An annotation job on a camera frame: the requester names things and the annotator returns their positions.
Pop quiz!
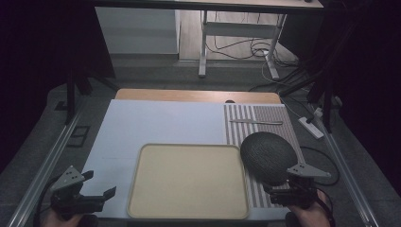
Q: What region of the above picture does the white power strip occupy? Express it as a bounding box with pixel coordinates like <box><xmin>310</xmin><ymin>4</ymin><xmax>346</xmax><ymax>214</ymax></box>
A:
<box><xmin>297</xmin><ymin>115</ymin><xmax>325</xmax><ymax>140</ymax></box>

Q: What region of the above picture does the black metal stand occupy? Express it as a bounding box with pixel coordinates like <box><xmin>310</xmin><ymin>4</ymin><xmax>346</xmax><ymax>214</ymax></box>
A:
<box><xmin>278</xmin><ymin>18</ymin><xmax>357</xmax><ymax>134</ymax></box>
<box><xmin>64</xmin><ymin>6</ymin><xmax>121</xmax><ymax>126</ymax></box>

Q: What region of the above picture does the aluminium rail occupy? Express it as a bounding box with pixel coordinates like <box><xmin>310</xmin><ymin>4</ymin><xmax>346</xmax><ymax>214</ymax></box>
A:
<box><xmin>310</xmin><ymin>103</ymin><xmax>381</xmax><ymax>227</ymax></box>
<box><xmin>7</xmin><ymin>103</ymin><xmax>87</xmax><ymax>227</ymax></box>

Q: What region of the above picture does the white cabinet panel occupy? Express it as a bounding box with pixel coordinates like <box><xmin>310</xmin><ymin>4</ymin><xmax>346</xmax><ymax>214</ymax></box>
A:
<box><xmin>95</xmin><ymin>7</ymin><xmax>181</xmax><ymax>55</ymax></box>

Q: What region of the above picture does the white board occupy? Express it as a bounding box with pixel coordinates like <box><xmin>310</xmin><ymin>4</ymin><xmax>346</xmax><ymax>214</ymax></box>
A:
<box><xmin>78</xmin><ymin>98</ymin><xmax>291</xmax><ymax>221</ymax></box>

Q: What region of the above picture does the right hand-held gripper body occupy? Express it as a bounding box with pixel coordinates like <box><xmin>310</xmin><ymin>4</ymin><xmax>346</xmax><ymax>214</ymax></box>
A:
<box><xmin>264</xmin><ymin>163</ymin><xmax>332</xmax><ymax>210</ymax></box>

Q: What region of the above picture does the white-legged desk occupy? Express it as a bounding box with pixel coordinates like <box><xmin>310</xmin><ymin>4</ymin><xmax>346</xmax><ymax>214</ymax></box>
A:
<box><xmin>91</xmin><ymin>0</ymin><xmax>325</xmax><ymax>80</ymax></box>

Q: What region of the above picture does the person's left hand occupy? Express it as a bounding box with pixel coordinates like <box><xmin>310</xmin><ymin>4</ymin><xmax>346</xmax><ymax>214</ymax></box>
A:
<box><xmin>42</xmin><ymin>209</ymin><xmax>99</xmax><ymax>227</ymax></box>

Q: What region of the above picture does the beige rectangular tray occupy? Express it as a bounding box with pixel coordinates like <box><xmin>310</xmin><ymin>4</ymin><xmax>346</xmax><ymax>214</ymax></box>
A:
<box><xmin>126</xmin><ymin>143</ymin><xmax>251</xmax><ymax>220</ymax></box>

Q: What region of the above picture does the tangle of floor cables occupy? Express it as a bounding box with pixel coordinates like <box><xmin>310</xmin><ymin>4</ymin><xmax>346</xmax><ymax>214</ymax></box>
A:
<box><xmin>205</xmin><ymin>12</ymin><xmax>301</xmax><ymax>69</ymax></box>

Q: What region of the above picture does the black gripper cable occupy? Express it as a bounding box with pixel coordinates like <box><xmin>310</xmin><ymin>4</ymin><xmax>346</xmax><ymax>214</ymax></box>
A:
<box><xmin>32</xmin><ymin>180</ymin><xmax>57</xmax><ymax>227</ymax></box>

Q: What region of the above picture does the silver knife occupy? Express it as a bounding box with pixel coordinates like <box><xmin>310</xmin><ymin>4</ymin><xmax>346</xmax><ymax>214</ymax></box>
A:
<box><xmin>229</xmin><ymin>118</ymin><xmax>284</xmax><ymax>126</ymax></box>

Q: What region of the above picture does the black flat frame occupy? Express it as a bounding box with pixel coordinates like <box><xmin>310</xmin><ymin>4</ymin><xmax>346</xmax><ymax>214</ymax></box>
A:
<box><xmin>66</xmin><ymin>125</ymin><xmax>92</xmax><ymax>148</ymax></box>

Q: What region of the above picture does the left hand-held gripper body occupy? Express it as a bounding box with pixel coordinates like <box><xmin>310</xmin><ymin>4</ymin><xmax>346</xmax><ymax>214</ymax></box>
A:
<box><xmin>49</xmin><ymin>165</ymin><xmax>106</xmax><ymax>219</ymax></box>

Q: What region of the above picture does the grey white striped mat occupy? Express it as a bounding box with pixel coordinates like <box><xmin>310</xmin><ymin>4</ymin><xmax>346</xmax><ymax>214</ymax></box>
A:
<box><xmin>223</xmin><ymin>103</ymin><xmax>306</xmax><ymax>209</ymax></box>

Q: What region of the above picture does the black cable loop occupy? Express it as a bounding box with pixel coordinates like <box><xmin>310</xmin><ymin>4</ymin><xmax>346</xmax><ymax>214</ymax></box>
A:
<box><xmin>298</xmin><ymin>146</ymin><xmax>340</xmax><ymax>187</ymax></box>

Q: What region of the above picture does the person's right hand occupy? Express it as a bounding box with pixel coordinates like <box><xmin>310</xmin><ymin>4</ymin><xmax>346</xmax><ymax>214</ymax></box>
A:
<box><xmin>285</xmin><ymin>188</ymin><xmax>333</xmax><ymax>227</ymax></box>

